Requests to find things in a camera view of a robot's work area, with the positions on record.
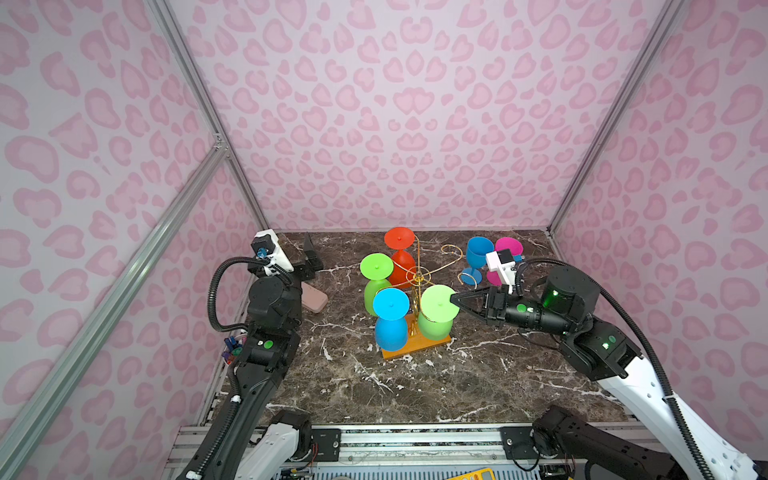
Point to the green wine glass front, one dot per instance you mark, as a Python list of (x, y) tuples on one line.
[(436, 312)]

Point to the blue wine glass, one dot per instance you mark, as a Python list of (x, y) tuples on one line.
[(477, 249), (391, 305)]

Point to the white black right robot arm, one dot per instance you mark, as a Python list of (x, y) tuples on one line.
[(599, 339)]

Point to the blue wine glass front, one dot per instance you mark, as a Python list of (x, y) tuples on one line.
[(391, 305)]

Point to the yellow plastic object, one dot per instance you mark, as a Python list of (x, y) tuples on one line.
[(474, 474)]

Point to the magenta wine glass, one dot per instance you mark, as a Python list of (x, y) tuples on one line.
[(514, 245)]

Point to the gold wire glass rack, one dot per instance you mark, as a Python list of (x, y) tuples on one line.
[(422, 279)]

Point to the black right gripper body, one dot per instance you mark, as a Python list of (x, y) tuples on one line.
[(499, 307)]

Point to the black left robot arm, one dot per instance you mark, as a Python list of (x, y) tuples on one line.
[(272, 322)]

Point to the pink pen cup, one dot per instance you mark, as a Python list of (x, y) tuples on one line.
[(233, 348)]

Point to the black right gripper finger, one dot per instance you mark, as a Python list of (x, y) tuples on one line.
[(469, 297), (477, 313)]

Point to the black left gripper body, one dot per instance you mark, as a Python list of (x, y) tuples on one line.
[(302, 272)]

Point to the green wine glass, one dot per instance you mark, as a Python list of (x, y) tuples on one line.
[(376, 268), (436, 312)]

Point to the green wine glass back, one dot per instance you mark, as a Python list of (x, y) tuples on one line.
[(376, 268)]

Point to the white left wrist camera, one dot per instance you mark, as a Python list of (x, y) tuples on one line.
[(265, 246)]

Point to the red wine glass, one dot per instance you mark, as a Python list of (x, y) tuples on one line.
[(400, 239)]

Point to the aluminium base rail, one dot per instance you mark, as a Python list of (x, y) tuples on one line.
[(434, 451)]

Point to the pink rectangular case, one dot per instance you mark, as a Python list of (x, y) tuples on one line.
[(313, 299)]

